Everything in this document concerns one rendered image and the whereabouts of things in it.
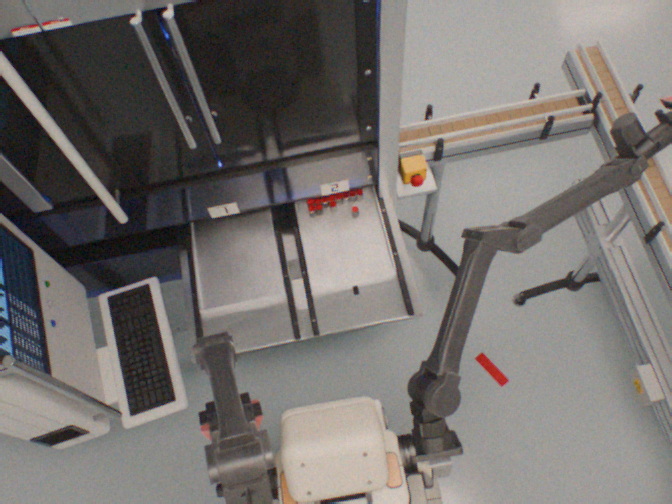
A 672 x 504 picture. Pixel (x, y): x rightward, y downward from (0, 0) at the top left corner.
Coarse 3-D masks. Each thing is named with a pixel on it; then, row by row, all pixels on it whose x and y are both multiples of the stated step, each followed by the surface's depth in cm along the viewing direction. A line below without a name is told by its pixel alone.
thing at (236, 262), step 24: (240, 216) 204; (264, 216) 204; (192, 240) 199; (216, 240) 201; (240, 240) 201; (264, 240) 200; (216, 264) 198; (240, 264) 197; (264, 264) 197; (216, 288) 195; (240, 288) 194; (264, 288) 193
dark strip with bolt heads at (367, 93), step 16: (368, 0) 128; (368, 16) 132; (368, 32) 136; (368, 48) 141; (368, 64) 145; (368, 80) 150; (368, 96) 156; (368, 112) 161; (368, 128) 167; (368, 160) 180; (368, 176) 189
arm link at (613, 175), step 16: (624, 160) 154; (592, 176) 152; (608, 176) 150; (624, 176) 152; (640, 176) 154; (576, 192) 148; (592, 192) 149; (608, 192) 151; (544, 208) 145; (560, 208) 146; (576, 208) 148; (512, 224) 146; (528, 224) 142; (544, 224) 144; (528, 240) 139
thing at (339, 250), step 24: (336, 216) 202; (360, 216) 202; (312, 240) 199; (336, 240) 199; (360, 240) 198; (384, 240) 197; (312, 264) 196; (336, 264) 195; (360, 264) 195; (384, 264) 194; (312, 288) 190
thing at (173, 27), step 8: (168, 8) 119; (168, 16) 114; (168, 24) 116; (176, 24) 116; (176, 32) 118; (176, 40) 119; (176, 48) 122; (184, 48) 122; (184, 56) 123; (184, 64) 125; (192, 64) 127; (192, 72) 128; (192, 80) 130; (192, 88) 132; (200, 88) 133; (200, 96) 134; (200, 104) 137; (208, 104) 138; (208, 112) 140; (216, 112) 150; (208, 120) 142; (216, 128) 146; (216, 136) 148
